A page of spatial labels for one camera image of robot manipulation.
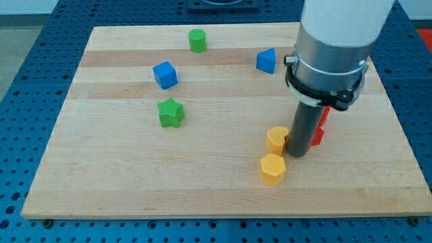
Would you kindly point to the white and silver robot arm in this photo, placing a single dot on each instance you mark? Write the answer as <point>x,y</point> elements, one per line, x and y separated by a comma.
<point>329,59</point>

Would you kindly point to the green star block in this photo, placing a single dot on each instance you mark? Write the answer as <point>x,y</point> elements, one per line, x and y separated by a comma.
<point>171,113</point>

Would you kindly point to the yellow hexagon block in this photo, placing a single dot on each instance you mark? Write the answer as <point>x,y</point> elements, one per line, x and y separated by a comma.
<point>272,169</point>

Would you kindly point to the red star block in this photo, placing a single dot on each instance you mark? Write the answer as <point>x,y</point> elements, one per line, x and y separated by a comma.
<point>319,132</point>

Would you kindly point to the wooden board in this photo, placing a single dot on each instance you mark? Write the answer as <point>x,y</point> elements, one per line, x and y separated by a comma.
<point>108,156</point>

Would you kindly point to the blue cube block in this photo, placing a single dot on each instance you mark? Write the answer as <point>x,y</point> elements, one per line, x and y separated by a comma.
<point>165,75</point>

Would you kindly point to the blue triangular prism block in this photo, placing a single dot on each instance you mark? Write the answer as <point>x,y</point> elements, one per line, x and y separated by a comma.
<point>266,61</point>

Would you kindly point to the green cylinder block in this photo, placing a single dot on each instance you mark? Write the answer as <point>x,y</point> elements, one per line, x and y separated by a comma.
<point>197,40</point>

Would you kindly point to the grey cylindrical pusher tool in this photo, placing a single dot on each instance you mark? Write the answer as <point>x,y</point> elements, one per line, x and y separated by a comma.
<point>305,123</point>

